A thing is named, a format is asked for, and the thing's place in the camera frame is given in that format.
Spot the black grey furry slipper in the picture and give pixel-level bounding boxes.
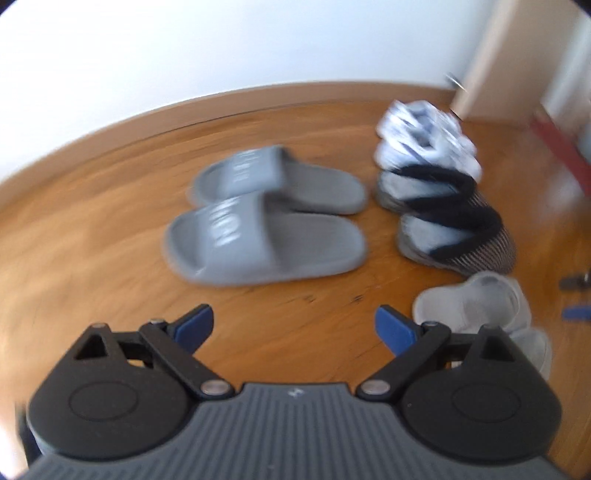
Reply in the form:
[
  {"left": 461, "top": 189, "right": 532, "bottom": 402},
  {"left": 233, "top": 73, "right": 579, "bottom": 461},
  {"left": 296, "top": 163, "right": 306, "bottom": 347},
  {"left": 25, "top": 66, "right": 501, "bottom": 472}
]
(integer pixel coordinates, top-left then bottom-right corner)
[
  {"left": 397, "top": 203, "right": 519, "bottom": 278},
  {"left": 374, "top": 164, "right": 479, "bottom": 217}
]

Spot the red door threshold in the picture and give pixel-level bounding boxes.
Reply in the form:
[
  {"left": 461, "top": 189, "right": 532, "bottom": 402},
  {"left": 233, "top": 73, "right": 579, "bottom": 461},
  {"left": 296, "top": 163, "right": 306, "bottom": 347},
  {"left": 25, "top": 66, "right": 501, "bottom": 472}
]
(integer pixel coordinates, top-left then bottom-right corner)
[{"left": 530, "top": 110, "right": 591, "bottom": 205}]

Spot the white sneaker blue swoosh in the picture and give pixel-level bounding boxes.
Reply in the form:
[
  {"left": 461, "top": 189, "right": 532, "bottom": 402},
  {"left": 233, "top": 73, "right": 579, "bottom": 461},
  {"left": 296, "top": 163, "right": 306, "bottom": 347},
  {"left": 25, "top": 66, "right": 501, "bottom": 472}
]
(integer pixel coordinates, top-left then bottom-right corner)
[
  {"left": 373, "top": 131, "right": 484, "bottom": 182},
  {"left": 376, "top": 99, "right": 465, "bottom": 145}
]

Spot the white slipper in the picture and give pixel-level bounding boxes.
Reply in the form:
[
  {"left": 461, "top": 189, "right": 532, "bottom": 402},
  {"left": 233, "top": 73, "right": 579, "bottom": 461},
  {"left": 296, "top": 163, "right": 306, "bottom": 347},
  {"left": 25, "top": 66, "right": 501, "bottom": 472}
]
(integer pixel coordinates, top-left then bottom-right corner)
[
  {"left": 507, "top": 327, "right": 553, "bottom": 380},
  {"left": 412, "top": 271, "right": 533, "bottom": 334}
]

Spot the beige wooden door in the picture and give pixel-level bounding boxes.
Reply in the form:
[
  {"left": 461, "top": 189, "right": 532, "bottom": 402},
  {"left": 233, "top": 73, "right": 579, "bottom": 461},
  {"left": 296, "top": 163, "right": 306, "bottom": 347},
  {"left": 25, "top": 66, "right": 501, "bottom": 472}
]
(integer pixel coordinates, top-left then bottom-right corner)
[{"left": 451, "top": 0, "right": 591, "bottom": 124}]

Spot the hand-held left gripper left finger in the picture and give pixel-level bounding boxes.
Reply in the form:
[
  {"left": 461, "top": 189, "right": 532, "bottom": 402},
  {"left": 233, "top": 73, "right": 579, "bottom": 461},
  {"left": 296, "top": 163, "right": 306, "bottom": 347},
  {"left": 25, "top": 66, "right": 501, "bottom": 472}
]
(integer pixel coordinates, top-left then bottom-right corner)
[{"left": 71, "top": 304, "right": 235, "bottom": 400}]

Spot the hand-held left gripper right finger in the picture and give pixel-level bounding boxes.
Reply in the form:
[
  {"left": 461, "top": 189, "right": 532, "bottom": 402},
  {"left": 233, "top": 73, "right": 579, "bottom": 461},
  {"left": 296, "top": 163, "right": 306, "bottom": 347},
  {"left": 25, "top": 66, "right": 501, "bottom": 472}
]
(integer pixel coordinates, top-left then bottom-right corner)
[{"left": 357, "top": 305, "right": 526, "bottom": 401}]

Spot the grey slide sandal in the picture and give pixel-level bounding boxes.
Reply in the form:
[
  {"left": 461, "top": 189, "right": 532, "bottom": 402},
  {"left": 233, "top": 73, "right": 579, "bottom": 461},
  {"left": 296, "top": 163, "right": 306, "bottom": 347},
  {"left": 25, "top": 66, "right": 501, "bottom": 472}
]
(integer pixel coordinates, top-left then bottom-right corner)
[
  {"left": 160, "top": 190, "right": 369, "bottom": 288},
  {"left": 190, "top": 146, "right": 369, "bottom": 217}
]

